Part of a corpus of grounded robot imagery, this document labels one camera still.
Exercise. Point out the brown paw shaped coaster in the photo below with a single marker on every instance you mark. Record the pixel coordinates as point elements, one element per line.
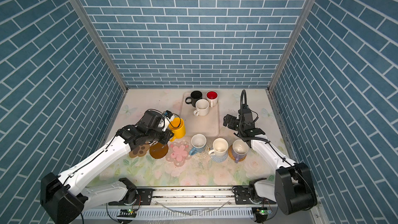
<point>139,151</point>

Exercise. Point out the plain white mug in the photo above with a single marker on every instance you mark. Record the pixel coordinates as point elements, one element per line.
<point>219,147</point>

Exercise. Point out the yellow mug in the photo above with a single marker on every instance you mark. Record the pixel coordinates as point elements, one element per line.
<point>178,129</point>

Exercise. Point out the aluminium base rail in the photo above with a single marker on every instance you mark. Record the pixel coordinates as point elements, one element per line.
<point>184,196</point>

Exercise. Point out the tan rattan round coaster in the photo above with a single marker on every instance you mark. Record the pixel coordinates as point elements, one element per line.
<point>230,155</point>

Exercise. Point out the left circuit board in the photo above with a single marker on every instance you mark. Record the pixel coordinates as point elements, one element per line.
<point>126,216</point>

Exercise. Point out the aluminium corner post right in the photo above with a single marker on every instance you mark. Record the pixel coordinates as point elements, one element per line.
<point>292,40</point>

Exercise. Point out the blue floral mug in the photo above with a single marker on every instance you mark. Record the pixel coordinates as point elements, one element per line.
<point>198,142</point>

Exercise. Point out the black mug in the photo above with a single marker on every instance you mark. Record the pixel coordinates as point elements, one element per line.
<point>193,98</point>

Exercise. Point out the circuit board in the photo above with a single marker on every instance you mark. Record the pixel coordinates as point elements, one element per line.
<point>126,216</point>
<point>261,214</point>

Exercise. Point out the purple mug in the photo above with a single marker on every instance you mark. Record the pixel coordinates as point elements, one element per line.
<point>239,150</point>

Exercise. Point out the pink flower silicone coaster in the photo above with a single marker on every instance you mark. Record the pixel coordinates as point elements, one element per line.
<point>178,153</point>

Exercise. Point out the multicolour woven round coaster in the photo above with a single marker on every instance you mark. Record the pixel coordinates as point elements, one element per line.
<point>203,154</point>

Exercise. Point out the white mug red inside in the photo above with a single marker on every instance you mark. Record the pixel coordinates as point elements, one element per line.
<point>212,98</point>

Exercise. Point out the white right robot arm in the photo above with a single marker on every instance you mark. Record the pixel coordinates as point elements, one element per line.
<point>293,189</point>

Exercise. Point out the blue woven round coaster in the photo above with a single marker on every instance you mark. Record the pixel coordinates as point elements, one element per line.
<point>218,159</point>

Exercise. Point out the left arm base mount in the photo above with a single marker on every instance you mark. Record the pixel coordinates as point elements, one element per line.
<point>141,196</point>

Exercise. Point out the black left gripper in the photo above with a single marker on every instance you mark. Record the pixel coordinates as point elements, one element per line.
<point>167,137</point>

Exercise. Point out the right circuit board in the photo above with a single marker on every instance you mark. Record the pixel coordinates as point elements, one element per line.
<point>261,214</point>

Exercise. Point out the white vented strip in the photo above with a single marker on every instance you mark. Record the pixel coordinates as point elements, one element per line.
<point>162,213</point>

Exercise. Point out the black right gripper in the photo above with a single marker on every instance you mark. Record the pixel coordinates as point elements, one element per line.
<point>233,119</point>

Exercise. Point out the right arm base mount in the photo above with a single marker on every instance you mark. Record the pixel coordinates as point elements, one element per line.
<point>245,195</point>

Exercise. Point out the aluminium corner post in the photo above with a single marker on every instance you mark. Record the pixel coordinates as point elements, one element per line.
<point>83,16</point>
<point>292,40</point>

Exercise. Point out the white speckled mug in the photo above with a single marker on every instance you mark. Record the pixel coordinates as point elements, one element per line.
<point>201,108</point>

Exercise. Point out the glossy brown scratched coaster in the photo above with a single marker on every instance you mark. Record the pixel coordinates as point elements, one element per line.
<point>158,150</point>

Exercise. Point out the aluminium corner post left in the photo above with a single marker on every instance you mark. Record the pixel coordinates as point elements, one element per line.
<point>83,16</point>

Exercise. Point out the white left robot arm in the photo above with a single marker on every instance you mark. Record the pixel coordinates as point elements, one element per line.
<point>66,195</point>

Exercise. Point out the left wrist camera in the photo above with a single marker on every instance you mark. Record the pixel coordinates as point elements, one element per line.
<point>169,115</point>

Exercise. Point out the beige serving tray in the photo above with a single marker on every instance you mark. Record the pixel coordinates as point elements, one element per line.
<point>208,125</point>

